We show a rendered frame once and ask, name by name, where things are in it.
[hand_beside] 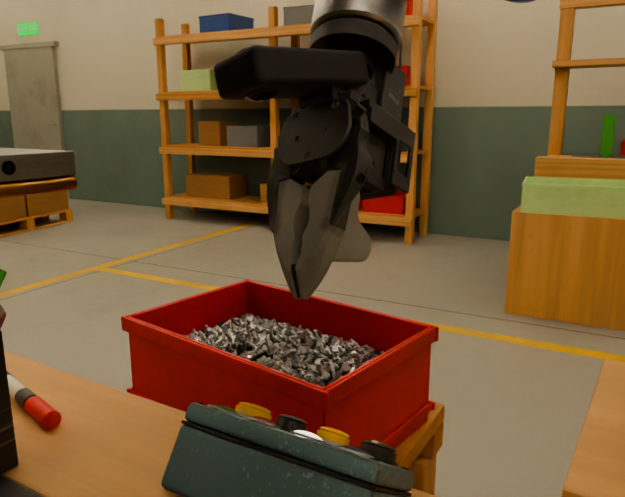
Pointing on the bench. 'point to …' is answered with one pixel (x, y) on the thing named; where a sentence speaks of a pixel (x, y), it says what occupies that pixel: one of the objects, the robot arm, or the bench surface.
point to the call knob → (379, 449)
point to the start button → (253, 410)
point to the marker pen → (46, 415)
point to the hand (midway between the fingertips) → (296, 278)
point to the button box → (271, 461)
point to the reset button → (333, 435)
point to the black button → (292, 422)
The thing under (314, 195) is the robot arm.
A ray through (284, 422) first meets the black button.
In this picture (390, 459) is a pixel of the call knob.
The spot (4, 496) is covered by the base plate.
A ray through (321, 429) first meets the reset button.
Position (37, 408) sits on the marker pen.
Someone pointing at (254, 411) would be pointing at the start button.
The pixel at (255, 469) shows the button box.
